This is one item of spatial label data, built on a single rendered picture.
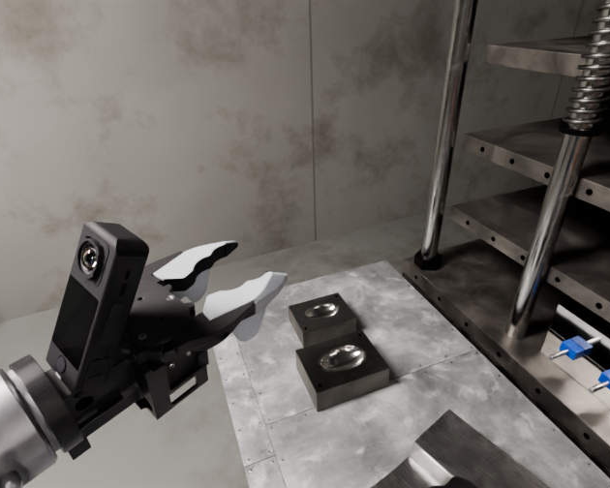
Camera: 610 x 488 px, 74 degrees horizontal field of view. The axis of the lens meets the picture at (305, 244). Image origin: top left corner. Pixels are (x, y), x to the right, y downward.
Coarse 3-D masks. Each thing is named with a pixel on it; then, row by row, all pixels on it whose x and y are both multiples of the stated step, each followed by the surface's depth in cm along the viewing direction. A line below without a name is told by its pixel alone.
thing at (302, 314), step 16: (304, 304) 124; (320, 304) 125; (336, 304) 124; (304, 320) 118; (320, 320) 118; (336, 320) 118; (352, 320) 119; (304, 336) 115; (320, 336) 117; (336, 336) 119
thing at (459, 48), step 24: (456, 0) 108; (456, 24) 110; (456, 48) 113; (456, 72) 116; (456, 96) 119; (456, 120) 123; (432, 168) 134; (432, 192) 136; (432, 216) 140; (432, 240) 145; (432, 264) 148
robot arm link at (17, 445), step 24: (0, 384) 25; (0, 408) 24; (24, 408) 24; (0, 432) 23; (24, 432) 24; (48, 432) 25; (0, 456) 23; (24, 456) 24; (48, 456) 25; (0, 480) 23; (24, 480) 25
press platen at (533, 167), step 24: (552, 120) 135; (480, 144) 120; (504, 144) 116; (528, 144) 115; (552, 144) 114; (600, 144) 113; (528, 168) 107; (552, 168) 100; (600, 168) 98; (576, 192) 95; (600, 192) 90
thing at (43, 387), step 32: (160, 288) 33; (128, 320) 30; (160, 320) 31; (128, 352) 29; (160, 352) 29; (192, 352) 33; (32, 384) 25; (64, 384) 28; (128, 384) 31; (160, 384) 31; (64, 416) 25; (96, 416) 30; (160, 416) 33; (64, 448) 26
